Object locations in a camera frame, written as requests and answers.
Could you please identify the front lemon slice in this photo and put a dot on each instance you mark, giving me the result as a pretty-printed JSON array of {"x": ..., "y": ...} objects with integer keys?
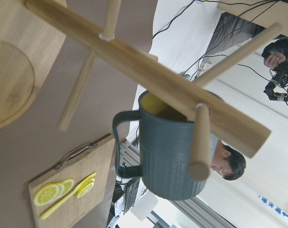
[{"x": 46, "y": 194}]

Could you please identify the lemon slice by knife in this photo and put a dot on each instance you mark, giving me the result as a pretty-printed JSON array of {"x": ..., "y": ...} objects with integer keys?
[
  {"x": 85, "y": 189},
  {"x": 87, "y": 182}
]

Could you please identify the teal cup yellow inside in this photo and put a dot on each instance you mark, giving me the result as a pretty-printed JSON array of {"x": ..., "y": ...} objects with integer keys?
[{"x": 165, "y": 137}]

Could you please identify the person in yellow shirt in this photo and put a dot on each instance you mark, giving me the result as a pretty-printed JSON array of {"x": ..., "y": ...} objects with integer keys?
[{"x": 228, "y": 162}]

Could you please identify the black keyboard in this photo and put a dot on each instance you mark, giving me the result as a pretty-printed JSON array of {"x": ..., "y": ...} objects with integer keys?
[{"x": 131, "y": 190}]

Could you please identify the rear lemon slice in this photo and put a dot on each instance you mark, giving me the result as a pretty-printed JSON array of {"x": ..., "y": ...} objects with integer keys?
[{"x": 68, "y": 183}]

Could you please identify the bamboo cup storage rack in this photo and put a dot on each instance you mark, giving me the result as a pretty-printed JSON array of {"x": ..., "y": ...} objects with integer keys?
[{"x": 32, "y": 33}]

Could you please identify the wooden cutting board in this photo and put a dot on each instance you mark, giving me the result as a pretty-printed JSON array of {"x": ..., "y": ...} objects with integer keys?
[{"x": 89, "y": 160}]

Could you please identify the middle lemon slice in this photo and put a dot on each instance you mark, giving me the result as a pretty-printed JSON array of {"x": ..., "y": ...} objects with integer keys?
[{"x": 61, "y": 190}]

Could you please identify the person with camera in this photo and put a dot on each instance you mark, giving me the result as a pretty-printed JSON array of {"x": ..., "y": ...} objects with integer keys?
[{"x": 276, "y": 58}]

